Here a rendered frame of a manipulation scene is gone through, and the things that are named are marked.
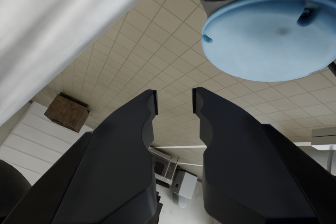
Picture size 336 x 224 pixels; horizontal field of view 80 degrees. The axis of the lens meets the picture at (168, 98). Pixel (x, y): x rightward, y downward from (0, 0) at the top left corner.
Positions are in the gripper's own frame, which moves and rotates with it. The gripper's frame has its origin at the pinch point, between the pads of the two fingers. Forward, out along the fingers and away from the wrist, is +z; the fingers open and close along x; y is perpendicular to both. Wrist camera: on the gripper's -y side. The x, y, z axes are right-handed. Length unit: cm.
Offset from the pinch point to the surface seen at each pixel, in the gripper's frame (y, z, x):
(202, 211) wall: 994, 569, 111
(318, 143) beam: 91, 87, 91
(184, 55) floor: 57, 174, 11
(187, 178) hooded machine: 776, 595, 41
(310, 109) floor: 109, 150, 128
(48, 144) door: 516, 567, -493
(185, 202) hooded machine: 845, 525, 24
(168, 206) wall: 895, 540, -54
